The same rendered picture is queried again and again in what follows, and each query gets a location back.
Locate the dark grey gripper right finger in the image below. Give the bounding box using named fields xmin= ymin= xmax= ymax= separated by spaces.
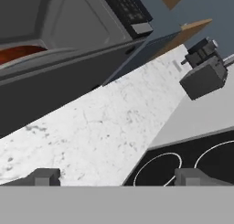
xmin=174 ymin=167 xmax=234 ymax=187

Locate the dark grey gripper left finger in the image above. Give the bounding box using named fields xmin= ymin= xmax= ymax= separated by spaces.
xmin=1 ymin=167 xmax=61 ymax=187

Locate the grey microwave oven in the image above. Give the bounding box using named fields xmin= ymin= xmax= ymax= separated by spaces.
xmin=0 ymin=0 xmax=154 ymax=139

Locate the silver microwave start button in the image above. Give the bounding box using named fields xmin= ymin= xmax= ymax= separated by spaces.
xmin=130 ymin=21 xmax=154 ymax=37

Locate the grey microwave door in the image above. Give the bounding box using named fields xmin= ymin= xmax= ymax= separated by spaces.
xmin=0 ymin=0 xmax=133 ymax=70

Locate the black hob with grey surround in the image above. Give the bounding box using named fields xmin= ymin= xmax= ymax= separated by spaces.
xmin=121 ymin=69 xmax=234 ymax=187

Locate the dark grey small appliance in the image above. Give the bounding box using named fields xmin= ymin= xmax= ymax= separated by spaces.
xmin=178 ymin=37 xmax=229 ymax=101

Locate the brown wooden shelf board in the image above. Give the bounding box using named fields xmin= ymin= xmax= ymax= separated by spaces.
xmin=148 ymin=18 xmax=214 ymax=63

